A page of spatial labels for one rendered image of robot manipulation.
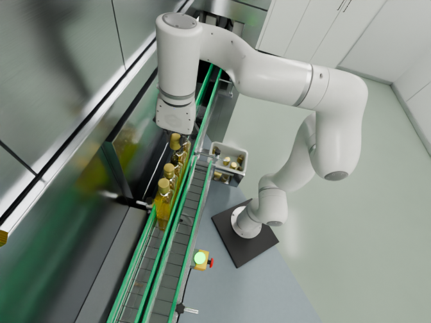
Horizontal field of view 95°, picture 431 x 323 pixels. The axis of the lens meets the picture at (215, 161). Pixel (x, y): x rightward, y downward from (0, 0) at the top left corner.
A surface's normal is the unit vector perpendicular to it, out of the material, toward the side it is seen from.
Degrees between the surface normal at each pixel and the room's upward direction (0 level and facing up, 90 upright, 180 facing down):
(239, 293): 0
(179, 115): 89
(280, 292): 0
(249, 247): 1
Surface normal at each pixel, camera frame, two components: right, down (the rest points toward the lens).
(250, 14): -0.19, 0.79
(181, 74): 0.22, 0.83
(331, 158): -0.36, 0.30
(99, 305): 0.19, -0.55
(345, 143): 0.00, 0.23
